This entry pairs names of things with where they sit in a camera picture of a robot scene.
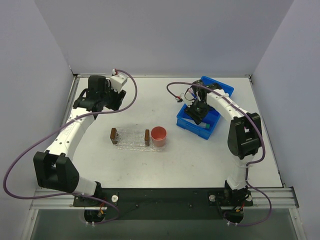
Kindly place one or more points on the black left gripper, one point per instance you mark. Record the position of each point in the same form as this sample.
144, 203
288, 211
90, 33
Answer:
117, 96

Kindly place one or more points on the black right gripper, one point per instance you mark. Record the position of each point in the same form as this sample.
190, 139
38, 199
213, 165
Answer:
197, 113

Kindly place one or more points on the white toothpaste tube green cap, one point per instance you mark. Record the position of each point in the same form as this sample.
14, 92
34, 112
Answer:
204, 125

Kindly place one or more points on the pink plastic cup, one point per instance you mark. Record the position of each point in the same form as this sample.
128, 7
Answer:
158, 136

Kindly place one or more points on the clear acrylic toothbrush holder rack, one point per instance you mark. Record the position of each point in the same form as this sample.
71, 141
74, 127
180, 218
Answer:
130, 137

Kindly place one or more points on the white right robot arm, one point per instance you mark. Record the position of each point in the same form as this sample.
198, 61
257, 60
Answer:
244, 130

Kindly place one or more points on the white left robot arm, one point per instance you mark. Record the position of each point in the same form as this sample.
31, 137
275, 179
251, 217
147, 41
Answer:
53, 167

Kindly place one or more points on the clear textured glass tray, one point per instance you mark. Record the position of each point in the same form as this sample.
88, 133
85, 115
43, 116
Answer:
151, 148

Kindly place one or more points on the blue plastic compartment bin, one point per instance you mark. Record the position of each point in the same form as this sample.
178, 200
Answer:
186, 122

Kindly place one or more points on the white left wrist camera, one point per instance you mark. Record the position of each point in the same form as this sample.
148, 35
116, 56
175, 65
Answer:
117, 81

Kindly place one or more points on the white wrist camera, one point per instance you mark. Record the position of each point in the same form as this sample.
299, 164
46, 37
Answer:
187, 98
117, 81

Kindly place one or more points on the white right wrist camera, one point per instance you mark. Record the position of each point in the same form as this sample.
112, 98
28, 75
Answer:
187, 98

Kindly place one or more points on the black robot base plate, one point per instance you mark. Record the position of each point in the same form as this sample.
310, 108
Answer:
165, 203

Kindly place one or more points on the aluminium frame rail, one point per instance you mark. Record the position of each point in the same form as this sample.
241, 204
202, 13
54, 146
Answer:
280, 198

